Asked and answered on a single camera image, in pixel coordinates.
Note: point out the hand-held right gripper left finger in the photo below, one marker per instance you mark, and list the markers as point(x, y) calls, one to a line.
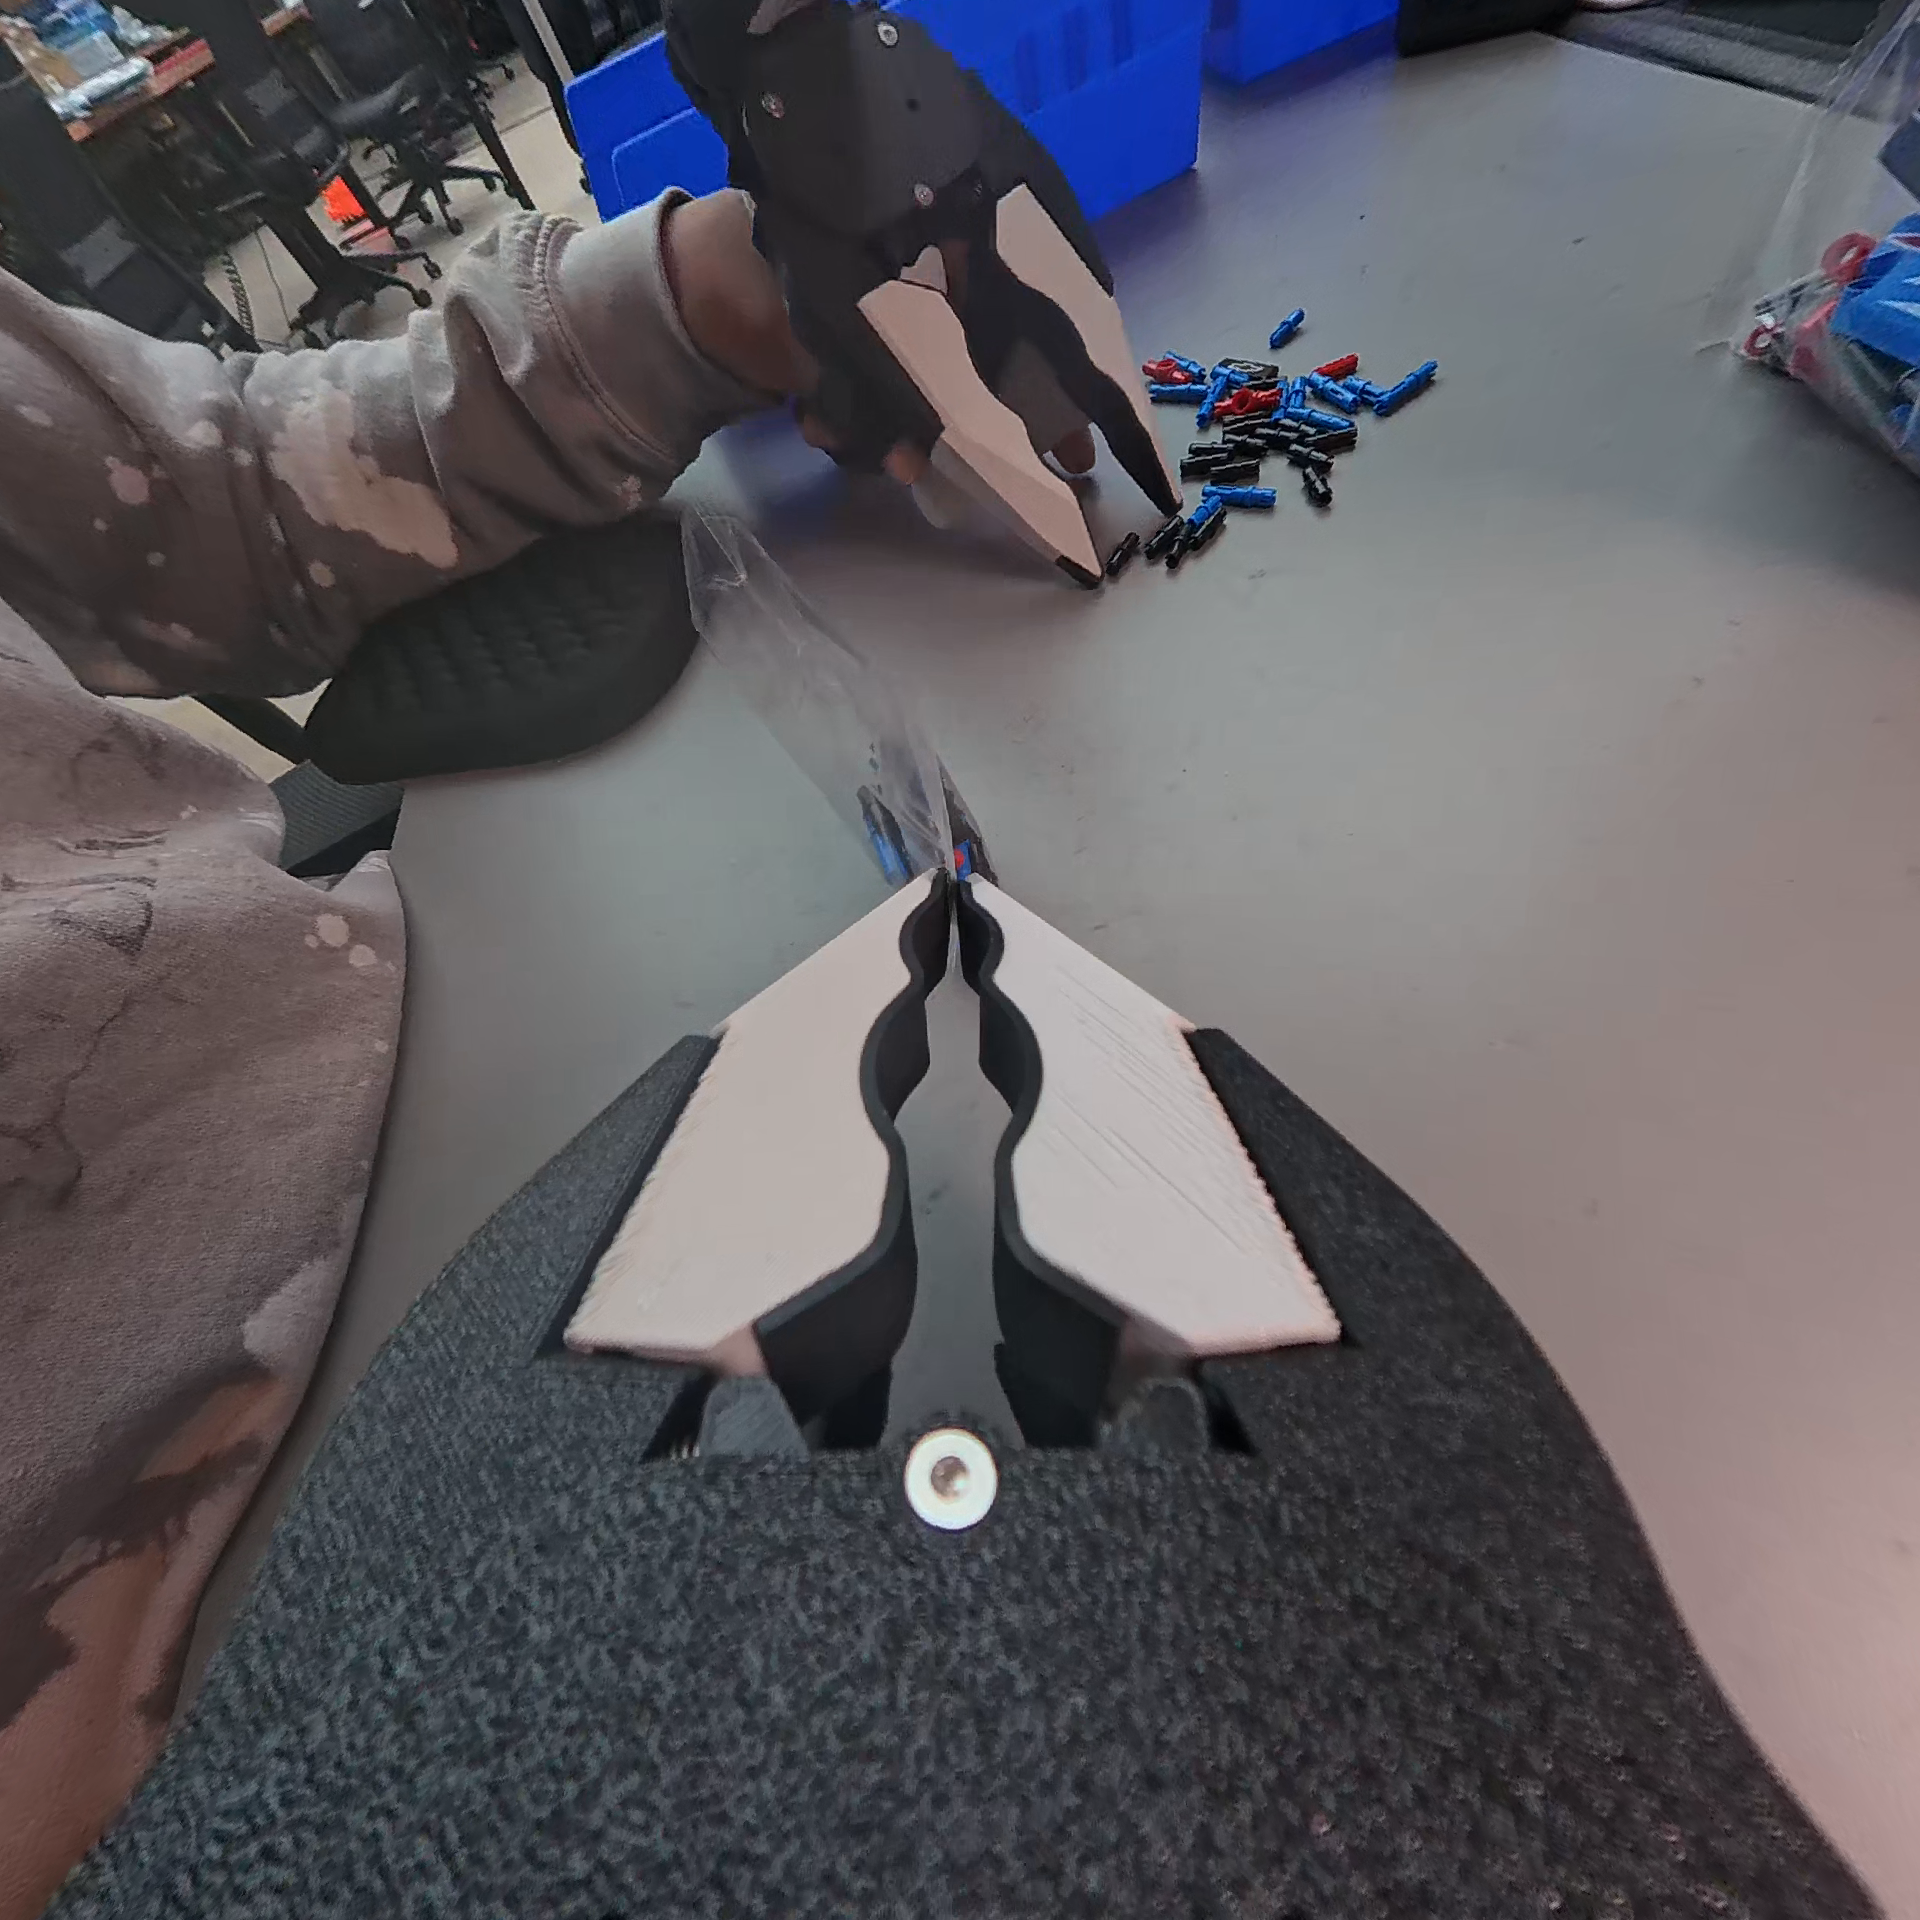
point(750, 1187)

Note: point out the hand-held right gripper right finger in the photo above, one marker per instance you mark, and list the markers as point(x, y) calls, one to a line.
point(1154, 1187)

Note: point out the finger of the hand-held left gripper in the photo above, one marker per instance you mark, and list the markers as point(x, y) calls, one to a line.
point(974, 405)
point(1080, 302)

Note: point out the pile of small toy pins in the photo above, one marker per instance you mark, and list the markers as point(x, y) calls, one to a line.
point(1274, 435)

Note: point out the small clear plastic bag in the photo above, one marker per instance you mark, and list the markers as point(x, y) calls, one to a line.
point(900, 835)

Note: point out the person's left forearm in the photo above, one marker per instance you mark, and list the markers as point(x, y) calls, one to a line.
point(302, 450)

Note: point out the grey desk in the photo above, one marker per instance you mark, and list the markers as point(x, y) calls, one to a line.
point(1501, 898)

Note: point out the person's left hand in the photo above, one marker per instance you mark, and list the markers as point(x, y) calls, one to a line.
point(737, 302)

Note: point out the blue plastic storage bin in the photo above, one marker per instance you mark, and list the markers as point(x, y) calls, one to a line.
point(1110, 88)
point(1305, 38)

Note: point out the black office chair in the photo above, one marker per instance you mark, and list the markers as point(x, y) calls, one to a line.
point(396, 106)
point(285, 181)

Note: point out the black chair armrest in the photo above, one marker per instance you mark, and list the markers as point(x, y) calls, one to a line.
point(511, 661)

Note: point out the person's grey sweatshirt torso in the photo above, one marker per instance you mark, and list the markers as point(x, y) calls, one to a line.
point(152, 1050)

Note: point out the wooden background table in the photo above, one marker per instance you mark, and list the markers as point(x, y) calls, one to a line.
point(105, 75)

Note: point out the large bag of toy bricks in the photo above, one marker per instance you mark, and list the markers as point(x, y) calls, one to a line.
point(1859, 343)

